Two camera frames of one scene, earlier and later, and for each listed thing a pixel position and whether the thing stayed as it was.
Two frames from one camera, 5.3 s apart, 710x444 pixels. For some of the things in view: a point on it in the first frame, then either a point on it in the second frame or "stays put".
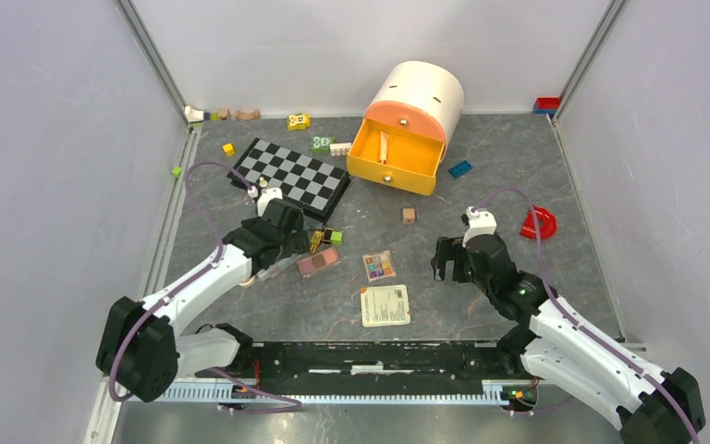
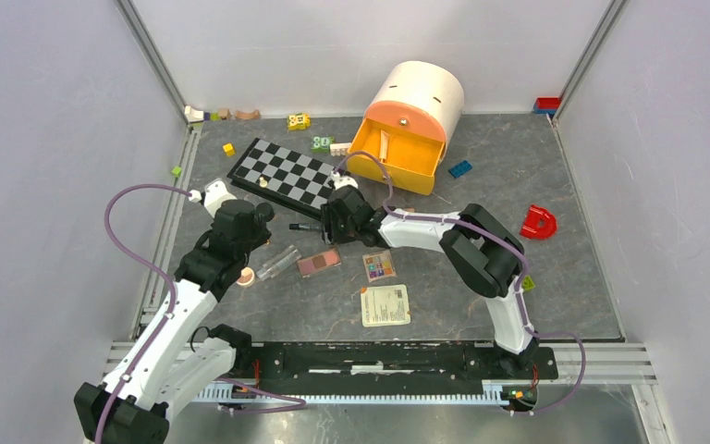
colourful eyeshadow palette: [379, 265] stays put
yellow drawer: [412, 163] stays put
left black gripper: [297, 241] -> [261, 232]
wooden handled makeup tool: [383, 147] stays put
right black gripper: [448, 249] -> [329, 233]
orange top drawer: [407, 117] stays put
